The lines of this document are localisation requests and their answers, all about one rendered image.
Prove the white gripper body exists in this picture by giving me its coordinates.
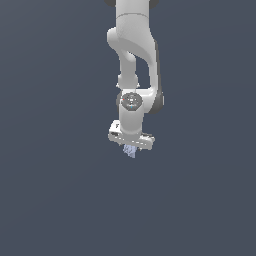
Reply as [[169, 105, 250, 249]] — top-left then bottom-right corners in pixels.
[[107, 120, 155, 151]]

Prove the small pale blue object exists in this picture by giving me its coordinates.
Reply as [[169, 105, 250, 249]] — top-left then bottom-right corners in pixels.
[[123, 144, 138, 159]]

